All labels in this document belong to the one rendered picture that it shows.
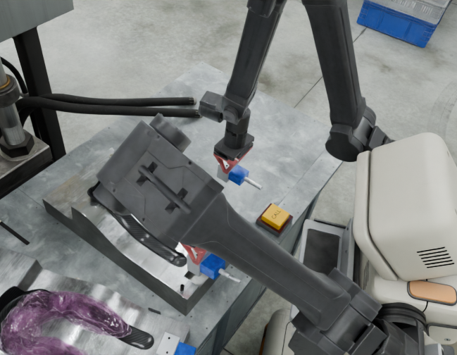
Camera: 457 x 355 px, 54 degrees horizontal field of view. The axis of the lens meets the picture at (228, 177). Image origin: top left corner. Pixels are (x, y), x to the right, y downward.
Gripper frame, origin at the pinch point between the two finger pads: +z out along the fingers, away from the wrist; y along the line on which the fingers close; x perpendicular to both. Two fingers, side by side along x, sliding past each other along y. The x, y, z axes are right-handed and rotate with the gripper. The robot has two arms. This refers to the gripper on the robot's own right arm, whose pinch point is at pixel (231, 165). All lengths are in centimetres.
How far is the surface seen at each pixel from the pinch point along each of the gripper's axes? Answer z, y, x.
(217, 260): -2.1, 27.9, 15.4
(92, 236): 9.1, 36.1, -17.2
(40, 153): 17, 21, -57
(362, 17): 89, -285, -53
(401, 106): 96, -202, 15
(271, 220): 11.5, 0.3, 15.8
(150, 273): 6.4, 36.2, 2.5
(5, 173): 16, 34, -58
